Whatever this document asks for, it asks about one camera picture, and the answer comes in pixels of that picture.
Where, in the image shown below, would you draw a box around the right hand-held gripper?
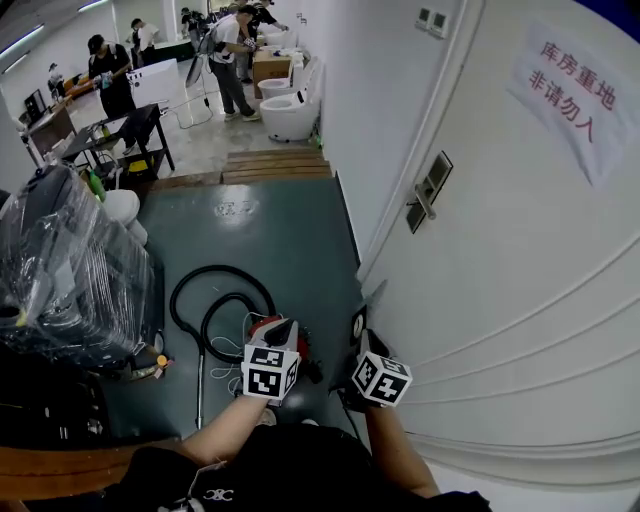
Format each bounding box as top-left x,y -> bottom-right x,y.
339,326 -> 414,412

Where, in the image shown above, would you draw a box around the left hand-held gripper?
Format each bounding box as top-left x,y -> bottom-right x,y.
240,319 -> 302,408

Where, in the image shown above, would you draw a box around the person's left forearm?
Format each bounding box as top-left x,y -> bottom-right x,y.
179,397 -> 274,466

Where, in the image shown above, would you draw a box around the person's right forearm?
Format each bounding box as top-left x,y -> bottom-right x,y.
363,404 -> 441,499

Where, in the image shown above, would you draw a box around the metal vacuum wand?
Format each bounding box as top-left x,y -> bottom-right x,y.
194,349 -> 207,431

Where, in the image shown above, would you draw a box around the person's black shirt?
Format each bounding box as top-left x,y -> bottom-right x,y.
102,424 -> 494,512

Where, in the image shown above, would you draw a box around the white door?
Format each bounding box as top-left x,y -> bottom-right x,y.
357,0 -> 640,489

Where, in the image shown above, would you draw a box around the wooden step boards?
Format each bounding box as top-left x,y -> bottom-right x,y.
148,147 -> 335,194

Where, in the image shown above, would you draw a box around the white round container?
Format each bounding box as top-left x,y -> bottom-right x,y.
104,188 -> 147,246

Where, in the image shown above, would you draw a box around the white toilet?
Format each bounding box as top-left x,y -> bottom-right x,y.
258,57 -> 325,143
260,74 -> 301,101
262,29 -> 301,51

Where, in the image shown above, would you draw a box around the plastic-wrapped floor machine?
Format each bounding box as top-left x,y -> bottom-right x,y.
0,163 -> 166,384

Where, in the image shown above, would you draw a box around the black floor machine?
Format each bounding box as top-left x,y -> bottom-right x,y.
0,344 -> 176,446

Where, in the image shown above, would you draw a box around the green bottle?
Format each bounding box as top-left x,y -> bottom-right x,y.
87,168 -> 107,201

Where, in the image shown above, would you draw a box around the wooden curved staircase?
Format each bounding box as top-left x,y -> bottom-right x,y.
0,438 -> 187,502

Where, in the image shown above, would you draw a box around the black table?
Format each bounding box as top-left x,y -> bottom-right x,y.
59,103 -> 176,181

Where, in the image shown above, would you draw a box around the cardboard box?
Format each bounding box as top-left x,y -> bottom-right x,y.
252,49 -> 294,100

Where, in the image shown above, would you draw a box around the grey upright appliance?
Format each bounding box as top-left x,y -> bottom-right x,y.
187,49 -> 206,91

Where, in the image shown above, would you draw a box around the white cabinet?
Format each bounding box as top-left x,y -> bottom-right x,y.
127,58 -> 181,107

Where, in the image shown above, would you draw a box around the brown wooden cabinet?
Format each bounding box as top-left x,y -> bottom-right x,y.
24,102 -> 76,166

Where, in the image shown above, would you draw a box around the paper door sign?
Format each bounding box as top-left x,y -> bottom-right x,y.
504,19 -> 632,189

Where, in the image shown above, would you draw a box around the yellow couch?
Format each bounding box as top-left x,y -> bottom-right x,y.
64,74 -> 96,99

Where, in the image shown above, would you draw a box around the white power cable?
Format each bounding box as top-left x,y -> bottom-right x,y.
209,312 -> 266,396

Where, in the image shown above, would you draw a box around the black vacuum hose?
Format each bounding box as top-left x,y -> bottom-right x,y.
168,264 -> 277,364

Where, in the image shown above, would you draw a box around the metal door handle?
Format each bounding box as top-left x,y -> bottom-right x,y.
404,149 -> 454,235

